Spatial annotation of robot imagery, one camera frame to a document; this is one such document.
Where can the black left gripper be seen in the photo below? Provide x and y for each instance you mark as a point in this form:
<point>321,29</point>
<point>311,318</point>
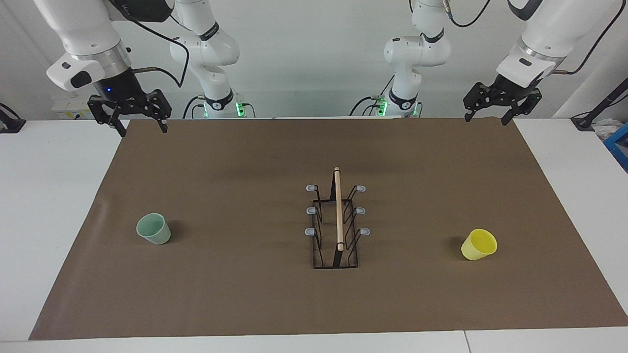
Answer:
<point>510,93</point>

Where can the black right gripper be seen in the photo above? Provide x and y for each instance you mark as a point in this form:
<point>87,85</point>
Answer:
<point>117,88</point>

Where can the pale green cup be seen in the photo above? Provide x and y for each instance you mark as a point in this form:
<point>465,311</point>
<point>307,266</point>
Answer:
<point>154,230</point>

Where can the yellow cup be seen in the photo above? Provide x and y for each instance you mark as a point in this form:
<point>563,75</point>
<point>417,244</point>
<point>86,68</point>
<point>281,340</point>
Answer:
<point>478,245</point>

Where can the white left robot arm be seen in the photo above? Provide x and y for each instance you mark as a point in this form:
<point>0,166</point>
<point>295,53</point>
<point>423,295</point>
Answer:
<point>417,51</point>

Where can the white power socket box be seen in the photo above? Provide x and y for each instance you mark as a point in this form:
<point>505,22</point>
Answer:
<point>66,110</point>

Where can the crumpled clear plastic bag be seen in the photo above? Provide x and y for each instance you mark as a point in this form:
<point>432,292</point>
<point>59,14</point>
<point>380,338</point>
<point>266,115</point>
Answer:
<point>606,130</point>

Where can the blue box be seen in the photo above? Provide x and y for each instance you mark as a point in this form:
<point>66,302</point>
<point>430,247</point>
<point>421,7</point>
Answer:
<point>619,147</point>

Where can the brown table mat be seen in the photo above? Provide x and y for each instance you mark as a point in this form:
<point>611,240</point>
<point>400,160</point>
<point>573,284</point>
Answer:
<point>245,294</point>

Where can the black clamp mount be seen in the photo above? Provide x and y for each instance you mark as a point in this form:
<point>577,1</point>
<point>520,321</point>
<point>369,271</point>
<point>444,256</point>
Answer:
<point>10,123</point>

